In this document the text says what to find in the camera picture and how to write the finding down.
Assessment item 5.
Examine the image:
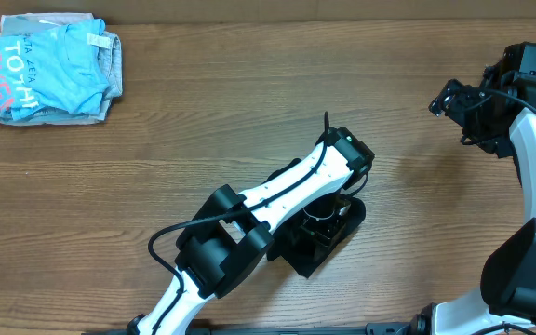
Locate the black t-shirt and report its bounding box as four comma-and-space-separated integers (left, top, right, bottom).
265, 157, 368, 279

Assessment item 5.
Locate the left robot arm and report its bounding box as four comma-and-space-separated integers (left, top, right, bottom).
126, 127, 375, 334

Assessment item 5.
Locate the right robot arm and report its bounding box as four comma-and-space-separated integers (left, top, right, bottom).
400, 42, 536, 334

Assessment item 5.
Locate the light blue printed t-shirt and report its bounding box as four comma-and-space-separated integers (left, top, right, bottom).
0, 19, 110, 121

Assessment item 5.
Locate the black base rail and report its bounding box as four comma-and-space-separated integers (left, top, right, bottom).
81, 321, 497, 335

